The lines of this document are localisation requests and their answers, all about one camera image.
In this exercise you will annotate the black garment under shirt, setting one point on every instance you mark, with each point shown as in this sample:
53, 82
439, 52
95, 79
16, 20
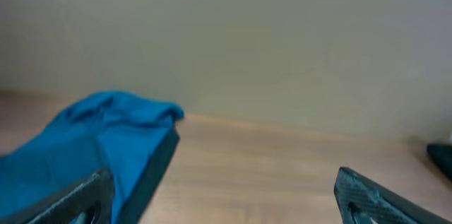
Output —
150, 178

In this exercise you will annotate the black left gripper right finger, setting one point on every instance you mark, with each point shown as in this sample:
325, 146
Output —
361, 200

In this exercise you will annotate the black folded garment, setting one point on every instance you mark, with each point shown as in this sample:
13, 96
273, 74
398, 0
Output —
441, 155

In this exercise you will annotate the blue shirt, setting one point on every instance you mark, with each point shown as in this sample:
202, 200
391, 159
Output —
117, 131

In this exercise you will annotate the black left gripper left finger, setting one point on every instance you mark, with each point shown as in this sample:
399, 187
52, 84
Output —
89, 200

